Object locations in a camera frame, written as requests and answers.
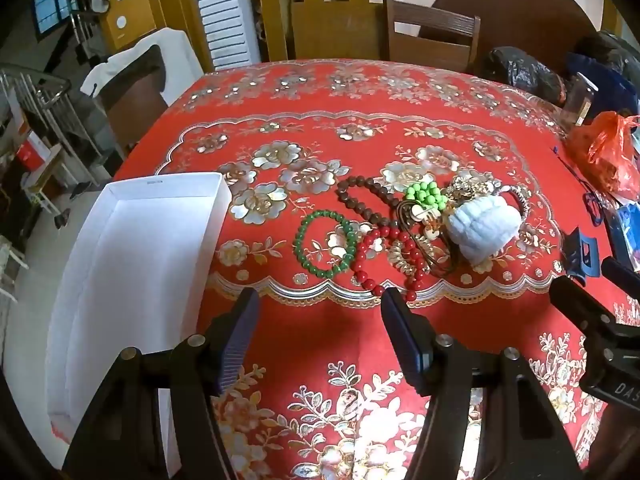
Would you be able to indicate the white louvred door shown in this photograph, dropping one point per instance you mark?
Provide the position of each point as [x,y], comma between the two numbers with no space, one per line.
[222,10]

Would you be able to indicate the metal rack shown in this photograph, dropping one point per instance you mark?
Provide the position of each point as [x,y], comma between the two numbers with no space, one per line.
[45,95]

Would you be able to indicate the dark blue bag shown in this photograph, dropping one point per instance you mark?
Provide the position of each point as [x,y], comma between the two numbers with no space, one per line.
[605,80]

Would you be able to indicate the blue packet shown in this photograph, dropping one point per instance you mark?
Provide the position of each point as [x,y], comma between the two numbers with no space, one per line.
[627,232]

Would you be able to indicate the window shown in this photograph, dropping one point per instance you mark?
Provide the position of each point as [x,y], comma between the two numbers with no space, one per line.
[52,5]

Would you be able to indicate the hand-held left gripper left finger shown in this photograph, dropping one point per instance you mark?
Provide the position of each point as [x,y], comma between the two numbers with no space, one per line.
[239,342]

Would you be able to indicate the round wooden table top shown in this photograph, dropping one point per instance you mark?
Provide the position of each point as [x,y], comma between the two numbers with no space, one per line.
[525,5]

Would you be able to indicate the black plastic bag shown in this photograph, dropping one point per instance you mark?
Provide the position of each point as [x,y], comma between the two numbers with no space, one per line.
[525,72]

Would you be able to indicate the orange plastic bag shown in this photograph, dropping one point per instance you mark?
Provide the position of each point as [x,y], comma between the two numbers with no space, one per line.
[605,152]

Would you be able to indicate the white cardboard box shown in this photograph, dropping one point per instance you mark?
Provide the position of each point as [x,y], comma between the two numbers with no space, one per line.
[135,270]

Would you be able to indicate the light wooden chair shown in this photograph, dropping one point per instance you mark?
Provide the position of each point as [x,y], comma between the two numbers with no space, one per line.
[335,30]

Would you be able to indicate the red floral tablecloth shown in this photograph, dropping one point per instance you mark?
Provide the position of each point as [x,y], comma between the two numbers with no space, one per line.
[320,145]

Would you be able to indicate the red and white box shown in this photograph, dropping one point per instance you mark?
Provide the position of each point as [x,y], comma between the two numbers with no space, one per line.
[31,152]

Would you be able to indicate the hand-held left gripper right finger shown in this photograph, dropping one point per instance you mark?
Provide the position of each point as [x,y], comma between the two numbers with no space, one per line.
[406,347]

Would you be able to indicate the glass jar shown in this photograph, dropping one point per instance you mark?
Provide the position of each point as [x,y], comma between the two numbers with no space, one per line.
[577,100]

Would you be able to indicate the dark brown wooden chair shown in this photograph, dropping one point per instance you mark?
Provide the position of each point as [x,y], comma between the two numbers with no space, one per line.
[430,35]

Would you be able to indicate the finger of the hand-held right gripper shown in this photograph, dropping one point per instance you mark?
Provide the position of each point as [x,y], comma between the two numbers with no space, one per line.
[622,275]
[580,305]

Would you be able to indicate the white fluffy scrunchie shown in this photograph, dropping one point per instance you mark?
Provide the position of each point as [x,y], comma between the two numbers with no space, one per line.
[480,227]

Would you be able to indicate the black hair claw clip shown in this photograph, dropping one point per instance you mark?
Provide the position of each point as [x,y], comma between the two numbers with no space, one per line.
[580,255]

